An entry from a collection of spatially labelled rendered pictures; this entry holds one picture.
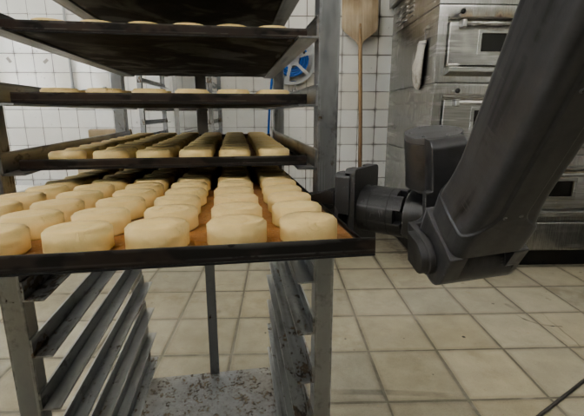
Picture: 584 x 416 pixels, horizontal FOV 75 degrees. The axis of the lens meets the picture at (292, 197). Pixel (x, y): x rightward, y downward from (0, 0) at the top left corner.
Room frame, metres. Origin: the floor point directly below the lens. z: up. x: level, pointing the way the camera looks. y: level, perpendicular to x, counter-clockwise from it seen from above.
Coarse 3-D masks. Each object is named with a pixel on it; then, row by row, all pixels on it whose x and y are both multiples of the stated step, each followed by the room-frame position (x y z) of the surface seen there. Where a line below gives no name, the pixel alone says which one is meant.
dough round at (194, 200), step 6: (156, 198) 0.41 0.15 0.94; (162, 198) 0.41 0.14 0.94; (168, 198) 0.41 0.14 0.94; (174, 198) 0.41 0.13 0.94; (180, 198) 0.41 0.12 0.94; (186, 198) 0.41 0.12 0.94; (192, 198) 0.41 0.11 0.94; (198, 198) 0.42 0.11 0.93; (156, 204) 0.39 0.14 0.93; (162, 204) 0.39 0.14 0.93; (192, 204) 0.40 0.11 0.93; (198, 204) 0.41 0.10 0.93; (198, 210) 0.41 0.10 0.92
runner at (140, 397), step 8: (152, 360) 1.11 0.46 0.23; (144, 368) 1.04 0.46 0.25; (152, 368) 1.07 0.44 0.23; (144, 376) 1.03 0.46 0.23; (152, 376) 1.03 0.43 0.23; (144, 384) 0.99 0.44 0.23; (136, 392) 0.94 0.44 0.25; (144, 392) 0.96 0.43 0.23; (136, 400) 0.93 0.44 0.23; (144, 400) 0.93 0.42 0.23; (136, 408) 0.90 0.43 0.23
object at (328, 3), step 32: (320, 0) 0.55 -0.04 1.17; (320, 32) 0.55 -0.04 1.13; (320, 64) 0.55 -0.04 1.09; (320, 96) 0.55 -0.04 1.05; (320, 128) 0.55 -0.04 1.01; (320, 160) 0.55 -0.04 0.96; (320, 288) 0.56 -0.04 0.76; (320, 320) 0.56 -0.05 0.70; (320, 352) 0.56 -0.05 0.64; (320, 384) 0.56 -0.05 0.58
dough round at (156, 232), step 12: (132, 228) 0.28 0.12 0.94; (144, 228) 0.28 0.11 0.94; (156, 228) 0.28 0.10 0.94; (168, 228) 0.28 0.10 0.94; (180, 228) 0.29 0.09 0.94; (132, 240) 0.28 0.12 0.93; (144, 240) 0.27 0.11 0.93; (156, 240) 0.27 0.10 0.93; (168, 240) 0.28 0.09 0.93; (180, 240) 0.29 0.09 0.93
